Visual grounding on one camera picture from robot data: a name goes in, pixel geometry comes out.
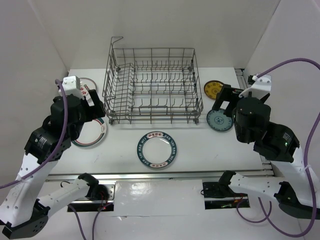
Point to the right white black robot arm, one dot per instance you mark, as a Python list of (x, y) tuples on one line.
[(278, 144)]

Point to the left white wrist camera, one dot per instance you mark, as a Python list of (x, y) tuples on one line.
[(72, 86)]

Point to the aluminium rail right side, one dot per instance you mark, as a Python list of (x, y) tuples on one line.
[(241, 78)]

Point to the white cover panel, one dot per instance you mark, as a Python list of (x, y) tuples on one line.
[(158, 198)]

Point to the small white plate red characters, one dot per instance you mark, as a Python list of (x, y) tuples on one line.
[(87, 84)]

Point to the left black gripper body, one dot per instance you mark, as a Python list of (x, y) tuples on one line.
[(88, 113)]

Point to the blue white patterned plate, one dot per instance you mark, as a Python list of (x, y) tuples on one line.
[(218, 121)]

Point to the aluminium mounting rail front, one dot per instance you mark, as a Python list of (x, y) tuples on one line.
[(266, 172)]

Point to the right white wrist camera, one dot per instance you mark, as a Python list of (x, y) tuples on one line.
[(260, 87)]

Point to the yellow patterned small plate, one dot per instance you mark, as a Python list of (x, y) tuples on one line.
[(212, 88)]

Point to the dark green rimmed plate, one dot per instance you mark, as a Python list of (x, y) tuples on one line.
[(157, 150)]

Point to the grey wire dish rack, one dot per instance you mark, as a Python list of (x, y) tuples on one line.
[(151, 84)]

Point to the white plate red green rim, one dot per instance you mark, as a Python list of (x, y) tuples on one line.
[(91, 134)]

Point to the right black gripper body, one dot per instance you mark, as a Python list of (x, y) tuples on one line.
[(228, 93)]

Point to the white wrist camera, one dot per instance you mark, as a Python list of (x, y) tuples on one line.
[(72, 86), (260, 87)]

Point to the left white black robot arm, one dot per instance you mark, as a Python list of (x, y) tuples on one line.
[(24, 213)]

